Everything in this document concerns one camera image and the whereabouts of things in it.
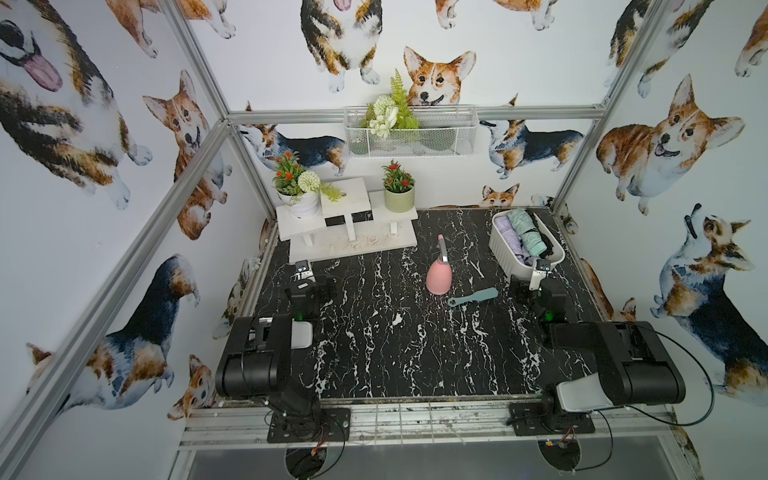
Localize white pot red flowers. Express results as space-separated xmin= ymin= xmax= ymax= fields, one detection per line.
xmin=273 ymin=152 xmax=346 ymax=220

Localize fern and white flowers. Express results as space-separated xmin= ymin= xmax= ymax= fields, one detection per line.
xmin=361 ymin=70 xmax=420 ymax=139

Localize lilac umbrella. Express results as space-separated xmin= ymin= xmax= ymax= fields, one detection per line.
xmin=494 ymin=215 xmax=533 ymax=266

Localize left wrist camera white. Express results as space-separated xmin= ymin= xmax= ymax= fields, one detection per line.
xmin=291 ymin=260 xmax=315 ymax=282

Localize white wire wall basket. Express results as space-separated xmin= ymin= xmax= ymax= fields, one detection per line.
xmin=343 ymin=105 xmax=479 ymax=158

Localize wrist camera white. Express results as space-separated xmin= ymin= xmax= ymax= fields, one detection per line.
xmin=291 ymin=260 xmax=315 ymax=282
xmin=529 ymin=258 xmax=551 ymax=291

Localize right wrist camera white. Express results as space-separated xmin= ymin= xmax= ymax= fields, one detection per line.
xmin=529 ymin=258 xmax=551 ymax=291

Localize green pot red flowers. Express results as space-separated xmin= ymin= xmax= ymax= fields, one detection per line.
xmin=382 ymin=160 xmax=415 ymax=213

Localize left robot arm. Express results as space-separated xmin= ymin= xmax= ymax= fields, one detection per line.
xmin=214 ymin=260 xmax=351 ymax=444

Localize white stepped display shelf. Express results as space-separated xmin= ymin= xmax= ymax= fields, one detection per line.
xmin=276 ymin=178 xmax=418 ymax=264

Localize white plastic storage box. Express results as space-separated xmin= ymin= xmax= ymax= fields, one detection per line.
xmin=489 ymin=209 xmax=565 ymax=280

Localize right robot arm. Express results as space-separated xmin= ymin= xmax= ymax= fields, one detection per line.
xmin=507 ymin=278 xmax=687 ymax=436

